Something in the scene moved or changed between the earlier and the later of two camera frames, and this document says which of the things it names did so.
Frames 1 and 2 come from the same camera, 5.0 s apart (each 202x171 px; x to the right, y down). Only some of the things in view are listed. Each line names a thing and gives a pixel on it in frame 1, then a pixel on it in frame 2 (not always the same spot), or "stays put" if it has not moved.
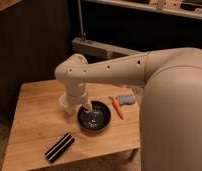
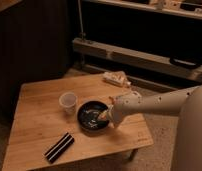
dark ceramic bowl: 94,120 stays put
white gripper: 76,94 -> 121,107
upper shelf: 194,9 stays put
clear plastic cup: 69,103 stays put
